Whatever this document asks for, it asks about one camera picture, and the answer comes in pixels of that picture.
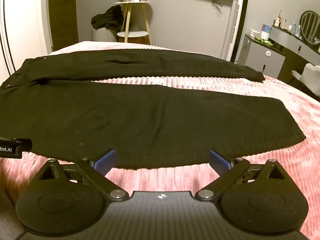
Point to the white round side table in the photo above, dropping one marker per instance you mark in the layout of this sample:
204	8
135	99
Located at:
132	33

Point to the black pants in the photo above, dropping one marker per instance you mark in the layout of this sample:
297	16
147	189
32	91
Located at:
125	117

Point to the reed diffuser bottle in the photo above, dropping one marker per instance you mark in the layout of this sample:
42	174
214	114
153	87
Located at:
277	21

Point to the grey cabinet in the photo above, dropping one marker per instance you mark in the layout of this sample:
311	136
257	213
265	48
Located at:
260	60

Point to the dark clothes heap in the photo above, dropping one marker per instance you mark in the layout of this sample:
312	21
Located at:
107	17

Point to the dark brown door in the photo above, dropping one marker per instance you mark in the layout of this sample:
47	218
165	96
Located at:
62	15

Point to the round vanity mirror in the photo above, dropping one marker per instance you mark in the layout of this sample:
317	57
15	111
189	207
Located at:
310	26

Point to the grey dressing table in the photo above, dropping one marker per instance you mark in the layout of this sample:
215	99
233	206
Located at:
297	50

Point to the person's grey clothing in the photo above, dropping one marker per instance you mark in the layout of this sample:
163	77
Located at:
8	220

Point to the pink ribbed blanket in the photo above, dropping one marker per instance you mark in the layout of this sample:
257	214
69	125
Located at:
262	170

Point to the blue cosmetic bottle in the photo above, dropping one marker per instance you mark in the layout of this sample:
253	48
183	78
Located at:
298	31

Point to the white chair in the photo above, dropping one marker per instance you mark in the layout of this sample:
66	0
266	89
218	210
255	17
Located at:
310	76

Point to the small white box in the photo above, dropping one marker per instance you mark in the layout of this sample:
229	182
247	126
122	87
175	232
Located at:
255	32

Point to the blue and white container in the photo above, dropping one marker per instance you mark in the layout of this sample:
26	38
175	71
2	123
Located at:
266	32

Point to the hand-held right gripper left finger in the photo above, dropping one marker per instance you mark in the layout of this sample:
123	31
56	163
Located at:
107	159

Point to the green leaf-shaped tray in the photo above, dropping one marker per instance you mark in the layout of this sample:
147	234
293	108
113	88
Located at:
265	41

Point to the white tower fan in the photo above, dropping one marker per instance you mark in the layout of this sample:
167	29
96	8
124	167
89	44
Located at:
237	27

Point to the white wardrobe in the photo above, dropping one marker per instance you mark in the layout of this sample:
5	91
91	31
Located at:
25	30

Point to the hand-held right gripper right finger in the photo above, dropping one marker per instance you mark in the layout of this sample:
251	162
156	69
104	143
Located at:
220	160

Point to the small cosmetic bottle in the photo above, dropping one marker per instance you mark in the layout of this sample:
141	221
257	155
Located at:
284	24
290	28

